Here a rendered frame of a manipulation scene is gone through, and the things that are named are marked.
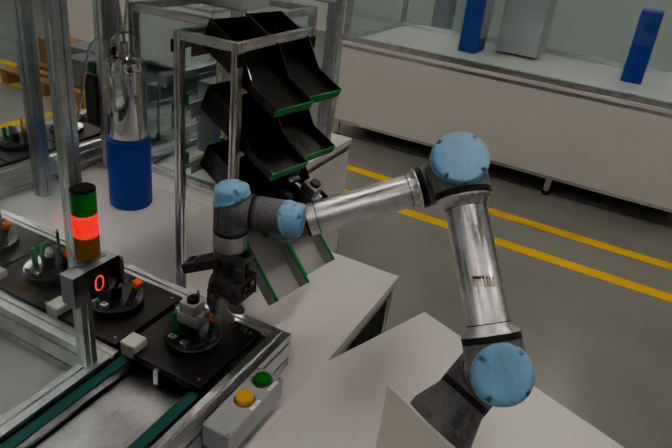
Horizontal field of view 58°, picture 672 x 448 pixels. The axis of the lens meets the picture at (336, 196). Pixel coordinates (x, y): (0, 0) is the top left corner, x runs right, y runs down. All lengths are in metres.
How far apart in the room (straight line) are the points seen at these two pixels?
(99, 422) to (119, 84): 1.18
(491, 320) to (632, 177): 4.03
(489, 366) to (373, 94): 4.52
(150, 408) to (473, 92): 4.20
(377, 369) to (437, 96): 3.87
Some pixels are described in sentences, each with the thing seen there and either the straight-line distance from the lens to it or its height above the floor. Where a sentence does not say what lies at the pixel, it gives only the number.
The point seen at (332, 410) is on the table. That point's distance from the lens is 1.56.
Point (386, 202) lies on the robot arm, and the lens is 1.36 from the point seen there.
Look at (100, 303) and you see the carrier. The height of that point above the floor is 1.00.
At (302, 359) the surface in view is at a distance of 1.68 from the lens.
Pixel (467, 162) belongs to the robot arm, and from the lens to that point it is 1.22.
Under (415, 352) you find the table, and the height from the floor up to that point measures 0.86.
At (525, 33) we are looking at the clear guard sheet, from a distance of 5.07.
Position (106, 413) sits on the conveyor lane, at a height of 0.92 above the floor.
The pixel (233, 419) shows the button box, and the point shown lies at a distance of 1.39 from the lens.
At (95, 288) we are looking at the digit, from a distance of 1.37.
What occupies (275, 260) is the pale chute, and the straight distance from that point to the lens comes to 1.70.
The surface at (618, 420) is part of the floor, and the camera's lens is 3.20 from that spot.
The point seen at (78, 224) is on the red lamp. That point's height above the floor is 1.35.
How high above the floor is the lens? 1.96
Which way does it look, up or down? 25 degrees down
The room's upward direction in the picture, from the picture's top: 7 degrees clockwise
